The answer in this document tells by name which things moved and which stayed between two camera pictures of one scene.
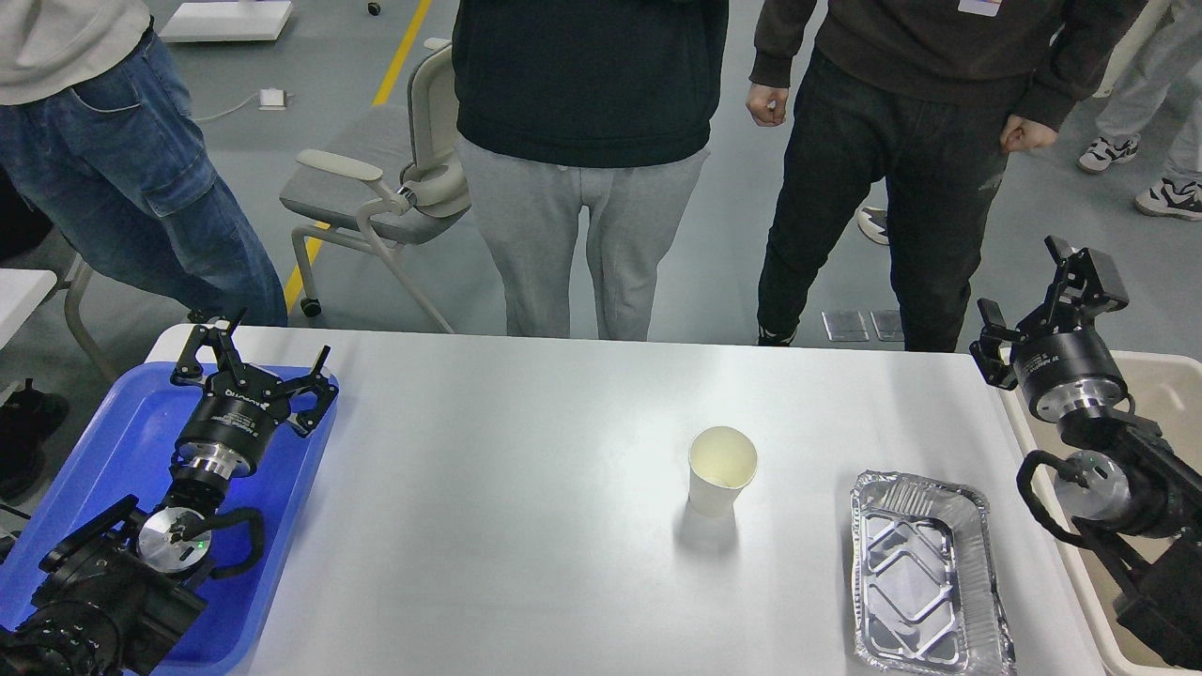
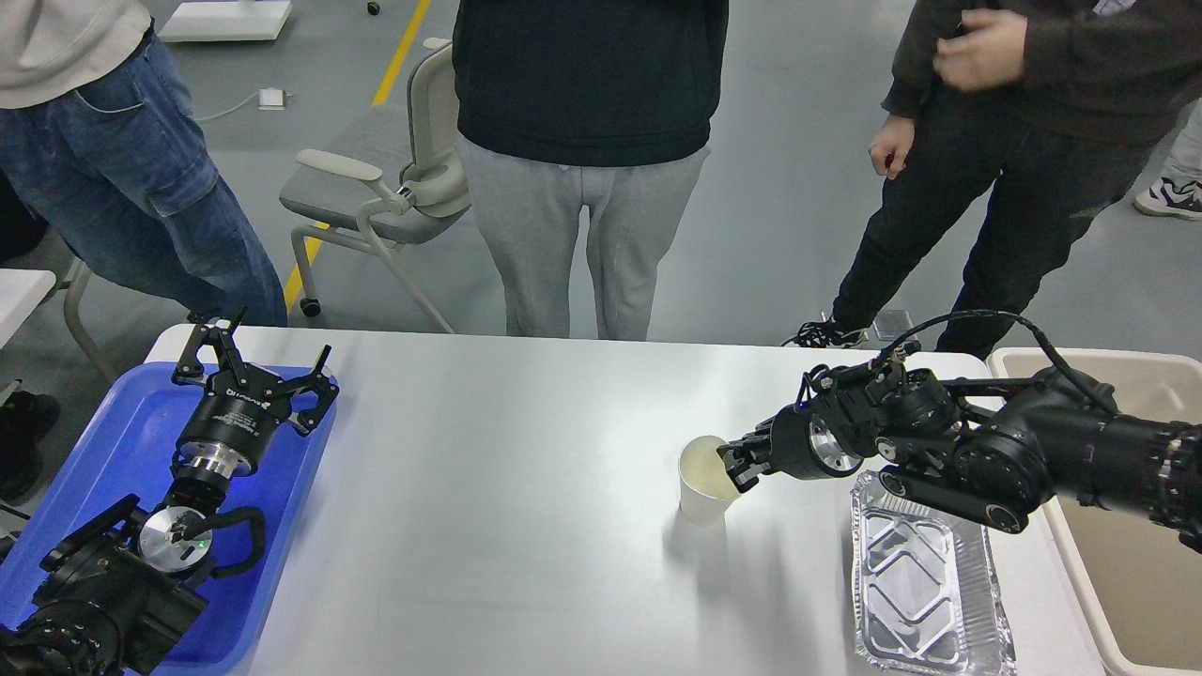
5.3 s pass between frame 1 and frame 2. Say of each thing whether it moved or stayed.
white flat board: stayed
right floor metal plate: stayed
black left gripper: stayed
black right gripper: moved
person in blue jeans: stayed
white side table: stayed
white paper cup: moved
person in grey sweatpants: stayed
